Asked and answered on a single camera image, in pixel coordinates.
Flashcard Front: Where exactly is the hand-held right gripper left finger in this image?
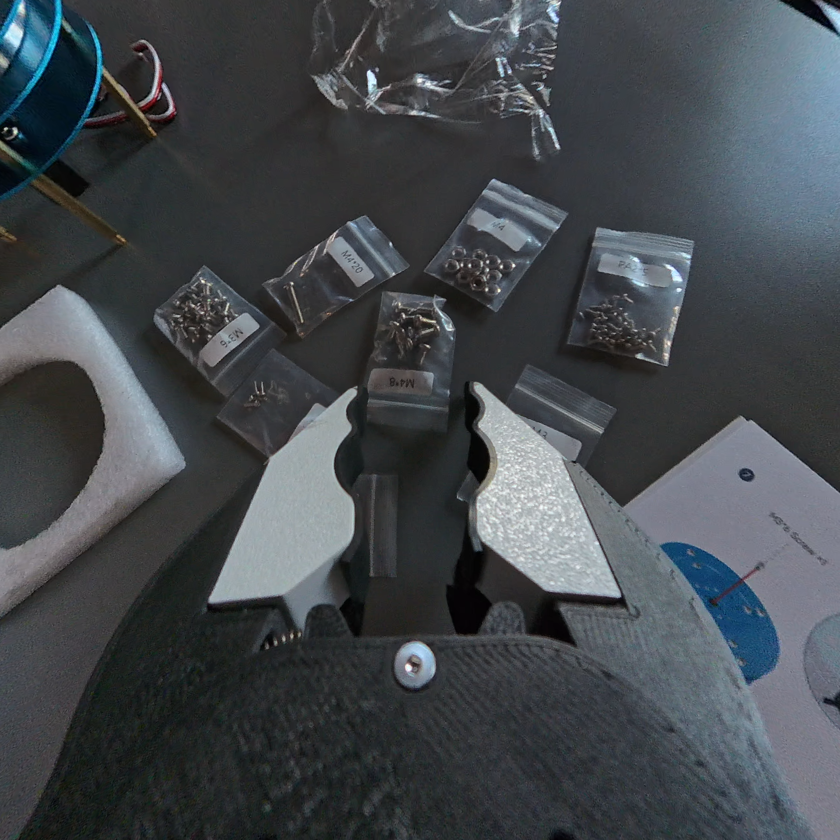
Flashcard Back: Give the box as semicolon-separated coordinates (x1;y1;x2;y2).
206;387;363;636

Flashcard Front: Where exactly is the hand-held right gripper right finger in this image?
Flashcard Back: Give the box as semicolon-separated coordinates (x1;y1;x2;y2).
453;381;623;636

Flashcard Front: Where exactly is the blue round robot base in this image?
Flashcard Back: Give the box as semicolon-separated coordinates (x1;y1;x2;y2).
0;0;158;247

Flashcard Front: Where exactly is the white foam piece with hole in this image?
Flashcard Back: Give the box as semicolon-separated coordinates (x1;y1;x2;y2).
0;285;186;618

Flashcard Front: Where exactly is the printed assembly manual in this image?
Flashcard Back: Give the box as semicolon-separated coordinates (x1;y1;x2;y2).
623;415;840;840

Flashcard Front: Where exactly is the group of small screw bags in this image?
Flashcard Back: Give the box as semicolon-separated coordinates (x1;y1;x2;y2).
153;177;697;466

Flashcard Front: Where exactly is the crumpled clear plastic wrap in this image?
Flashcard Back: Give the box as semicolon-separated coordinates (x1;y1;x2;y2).
308;0;564;161

